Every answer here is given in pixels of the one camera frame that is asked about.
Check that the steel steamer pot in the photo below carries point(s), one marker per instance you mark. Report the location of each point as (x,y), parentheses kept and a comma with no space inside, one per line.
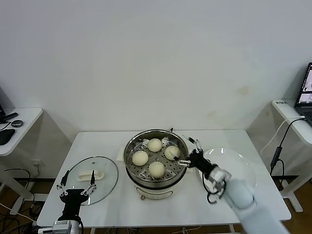
(153,192)

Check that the open black laptop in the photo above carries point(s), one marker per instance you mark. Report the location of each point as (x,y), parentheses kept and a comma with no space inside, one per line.
(304,107)

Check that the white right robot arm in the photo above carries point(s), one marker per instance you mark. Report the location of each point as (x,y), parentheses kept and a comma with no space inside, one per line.
(243,204)

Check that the black remote bar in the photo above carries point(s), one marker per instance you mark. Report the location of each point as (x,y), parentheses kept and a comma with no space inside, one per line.
(11,116)

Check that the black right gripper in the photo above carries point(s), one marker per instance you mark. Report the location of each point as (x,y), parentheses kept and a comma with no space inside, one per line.
(200,162)

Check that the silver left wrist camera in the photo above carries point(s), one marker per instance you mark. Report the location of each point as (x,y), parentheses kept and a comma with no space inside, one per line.
(62,227)

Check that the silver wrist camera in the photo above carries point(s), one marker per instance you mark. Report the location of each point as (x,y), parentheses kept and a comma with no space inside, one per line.
(219,176)
(62,227)

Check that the white round plate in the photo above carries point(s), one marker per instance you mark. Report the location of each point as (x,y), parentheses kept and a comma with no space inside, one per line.
(234,165)

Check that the dark computer monitor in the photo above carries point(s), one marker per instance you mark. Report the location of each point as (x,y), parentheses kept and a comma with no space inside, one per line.
(1,112)

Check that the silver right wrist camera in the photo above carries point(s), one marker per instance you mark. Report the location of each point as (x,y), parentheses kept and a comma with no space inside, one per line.
(219,176)

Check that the white side table with monitor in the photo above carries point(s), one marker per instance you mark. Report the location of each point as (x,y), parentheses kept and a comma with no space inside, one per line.
(26,119)

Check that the white side table with label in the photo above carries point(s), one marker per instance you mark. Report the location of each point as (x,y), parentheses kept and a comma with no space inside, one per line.
(287,114)

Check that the white wall outlet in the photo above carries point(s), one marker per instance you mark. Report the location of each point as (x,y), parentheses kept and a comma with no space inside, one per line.
(37,163)

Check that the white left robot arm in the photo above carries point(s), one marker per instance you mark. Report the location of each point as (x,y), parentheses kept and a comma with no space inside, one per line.
(77,230)

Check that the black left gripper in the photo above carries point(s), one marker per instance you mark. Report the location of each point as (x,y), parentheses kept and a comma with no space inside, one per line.
(73,200)

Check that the white steamed baozi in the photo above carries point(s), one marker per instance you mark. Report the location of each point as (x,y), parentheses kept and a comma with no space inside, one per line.
(140,158)
(157,169)
(170,150)
(155,145)

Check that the perforated steel steamer basket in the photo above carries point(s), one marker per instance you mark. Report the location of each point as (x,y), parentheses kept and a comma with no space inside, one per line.
(141,175)

